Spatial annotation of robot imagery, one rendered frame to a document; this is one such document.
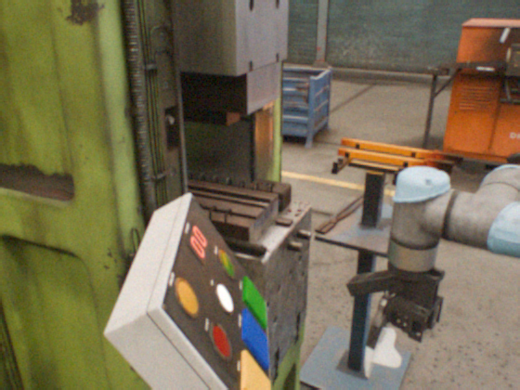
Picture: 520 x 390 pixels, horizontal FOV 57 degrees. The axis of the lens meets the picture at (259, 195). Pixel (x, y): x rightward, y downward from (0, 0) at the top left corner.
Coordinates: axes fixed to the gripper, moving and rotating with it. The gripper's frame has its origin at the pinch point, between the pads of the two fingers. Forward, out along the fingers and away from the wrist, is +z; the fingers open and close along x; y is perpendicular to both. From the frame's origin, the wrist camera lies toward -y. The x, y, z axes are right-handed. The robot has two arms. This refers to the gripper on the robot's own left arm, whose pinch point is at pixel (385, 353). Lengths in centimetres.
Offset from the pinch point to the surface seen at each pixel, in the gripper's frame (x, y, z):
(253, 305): -14.3, -19.1, -8.6
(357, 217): 83, -55, 21
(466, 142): 369, -113, 69
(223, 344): -30.2, -9.9, -15.5
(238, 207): 18, -55, -6
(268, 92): 24, -50, -36
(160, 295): -37.9, -12.3, -26.5
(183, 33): 4, -57, -51
